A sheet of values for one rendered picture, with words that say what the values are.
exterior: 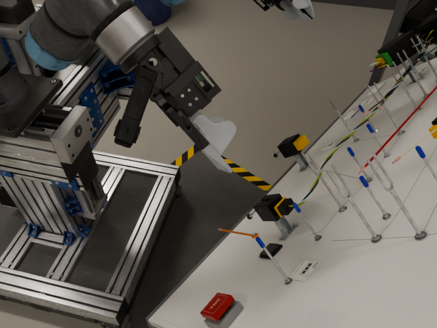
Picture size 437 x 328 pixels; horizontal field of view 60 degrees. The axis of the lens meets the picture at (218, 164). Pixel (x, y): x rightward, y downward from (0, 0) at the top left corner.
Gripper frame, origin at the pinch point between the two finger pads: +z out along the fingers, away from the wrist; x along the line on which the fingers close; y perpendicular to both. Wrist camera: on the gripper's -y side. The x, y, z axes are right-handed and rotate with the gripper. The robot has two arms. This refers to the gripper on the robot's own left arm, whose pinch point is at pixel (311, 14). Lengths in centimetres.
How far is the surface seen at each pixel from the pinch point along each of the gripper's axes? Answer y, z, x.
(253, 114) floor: -97, -7, -147
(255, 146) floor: -71, 10, -139
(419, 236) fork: 48, 40, 17
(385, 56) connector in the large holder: -22.6, 21.8, -7.6
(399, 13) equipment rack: -51, 16, -9
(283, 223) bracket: 42, 30, -13
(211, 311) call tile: 68, 29, -11
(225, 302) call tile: 65, 29, -9
